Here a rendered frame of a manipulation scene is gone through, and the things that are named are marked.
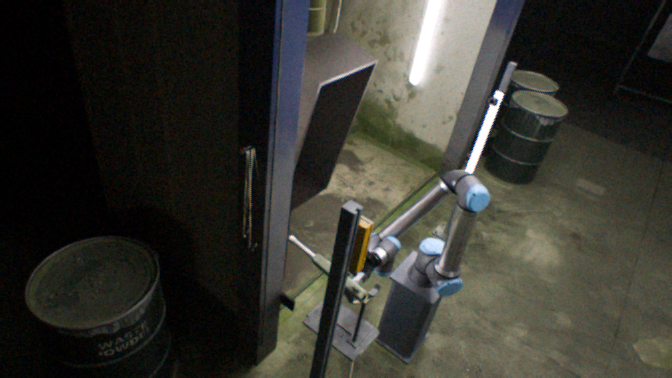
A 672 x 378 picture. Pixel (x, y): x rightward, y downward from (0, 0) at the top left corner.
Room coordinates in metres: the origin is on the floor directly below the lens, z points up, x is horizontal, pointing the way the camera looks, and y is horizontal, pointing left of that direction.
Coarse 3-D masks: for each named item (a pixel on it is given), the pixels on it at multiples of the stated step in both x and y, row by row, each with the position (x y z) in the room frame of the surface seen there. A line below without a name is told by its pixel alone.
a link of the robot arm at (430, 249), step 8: (424, 240) 1.96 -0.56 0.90; (432, 240) 1.96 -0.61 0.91; (440, 240) 1.98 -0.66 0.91; (424, 248) 1.89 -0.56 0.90; (432, 248) 1.89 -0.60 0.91; (440, 248) 1.90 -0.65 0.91; (416, 256) 1.93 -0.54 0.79; (424, 256) 1.87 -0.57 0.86; (432, 256) 1.85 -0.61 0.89; (416, 264) 1.90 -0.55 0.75; (424, 264) 1.84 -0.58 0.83; (424, 272) 1.86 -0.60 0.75
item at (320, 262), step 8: (288, 240) 1.54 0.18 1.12; (296, 240) 1.53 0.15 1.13; (304, 248) 1.49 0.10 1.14; (312, 256) 1.44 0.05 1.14; (320, 256) 1.43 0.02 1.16; (320, 264) 1.40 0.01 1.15; (328, 264) 1.39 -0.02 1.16; (328, 272) 1.36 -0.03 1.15; (352, 288) 1.28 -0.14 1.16; (360, 288) 1.28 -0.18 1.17; (352, 296) 1.27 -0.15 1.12; (360, 296) 1.24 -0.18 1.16
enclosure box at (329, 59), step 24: (312, 48) 2.60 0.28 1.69; (336, 48) 2.70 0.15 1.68; (360, 48) 2.81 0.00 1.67; (312, 72) 2.33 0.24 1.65; (336, 72) 2.42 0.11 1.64; (360, 72) 2.82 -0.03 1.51; (312, 96) 2.27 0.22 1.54; (336, 96) 2.91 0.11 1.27; (360, 96) 2.80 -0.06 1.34; (312, 120) 3.01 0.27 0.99; (336, 120) 2.89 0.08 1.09; (312, 144) 2.99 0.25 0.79; (336, 144) 2.88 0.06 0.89; (312, 168) 2.98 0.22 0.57; (312, 192) 2.79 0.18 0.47
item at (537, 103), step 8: (520, 96) 4.55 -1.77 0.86; (528, 96) 4.59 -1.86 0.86; (536, 96) 4.63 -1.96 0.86; (544, 96) 4.65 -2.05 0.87; (520, 104) 4.33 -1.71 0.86; (528, 104) 4.37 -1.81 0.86; (536, 104) 4.41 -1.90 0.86; (544, 104) 4.45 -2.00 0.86; (552, 104) 4.49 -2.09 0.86; (560, 104) 4.50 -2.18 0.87; (544, 112) 4.24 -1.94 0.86; (552, 112) 4.27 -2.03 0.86; (560, 112) 4.30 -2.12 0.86
